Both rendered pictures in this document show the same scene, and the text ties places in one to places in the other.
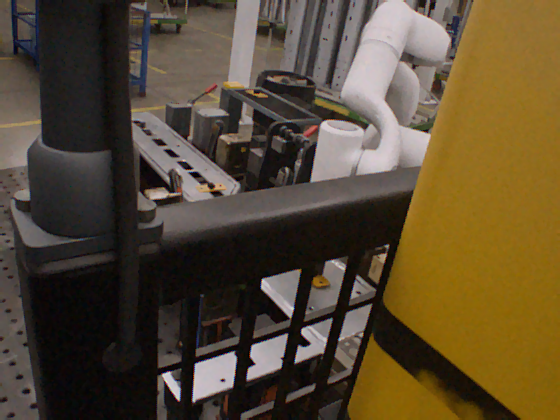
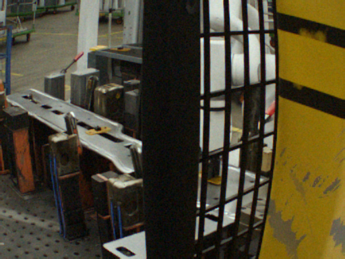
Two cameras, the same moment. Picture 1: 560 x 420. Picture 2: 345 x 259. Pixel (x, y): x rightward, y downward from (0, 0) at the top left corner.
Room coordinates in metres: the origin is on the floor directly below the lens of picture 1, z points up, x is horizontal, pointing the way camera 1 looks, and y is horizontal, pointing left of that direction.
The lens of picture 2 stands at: (-0.29, 0.08, 1.55)
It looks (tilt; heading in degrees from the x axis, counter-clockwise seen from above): 19 degrees down; 356
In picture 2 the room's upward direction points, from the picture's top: straight up
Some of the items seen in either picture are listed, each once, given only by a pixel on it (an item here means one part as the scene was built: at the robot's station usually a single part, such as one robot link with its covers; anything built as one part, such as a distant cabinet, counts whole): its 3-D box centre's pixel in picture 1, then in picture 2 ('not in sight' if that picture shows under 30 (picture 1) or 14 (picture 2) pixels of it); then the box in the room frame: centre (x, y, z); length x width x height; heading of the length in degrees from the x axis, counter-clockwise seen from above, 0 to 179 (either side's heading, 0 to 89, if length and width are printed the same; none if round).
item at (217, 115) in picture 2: not in sight; (212, 124); (0.96, -0.10, 1.14); 0.10 x 0.07 x 0.11; 128
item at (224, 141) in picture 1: (227, 192); (108, 140); (1.54, 0.17, 0.89); 0.13 x 0.11 x 0.38; 128
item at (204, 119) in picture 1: (206, 167); (85, 124); (1.68, 0.27, 0.90); 0.13 x 0.10 x 0.41; 128
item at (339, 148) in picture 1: (338, 157); (215, 64); (0.95, -0.10, 1.28); 0.09 x 0.08 x 0.13; 69
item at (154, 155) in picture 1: (205, 187); (92, 131); (1.33, 0.21, 1.00); 1.38 x 0.22 x 0.02; 38
